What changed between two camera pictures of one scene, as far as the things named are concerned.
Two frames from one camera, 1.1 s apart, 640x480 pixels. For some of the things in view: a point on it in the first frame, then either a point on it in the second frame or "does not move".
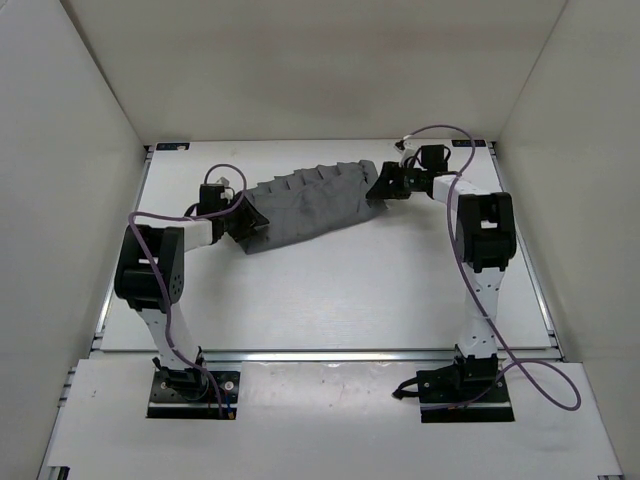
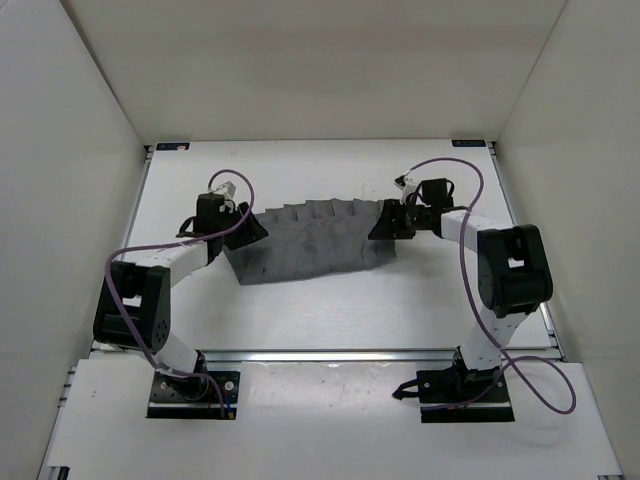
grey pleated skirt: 312,201 → 312,237
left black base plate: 190,393 does not move
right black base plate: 444,398 does not move
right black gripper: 387,186 → 390,225
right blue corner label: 468,143 does not move
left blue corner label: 172,146 does not move
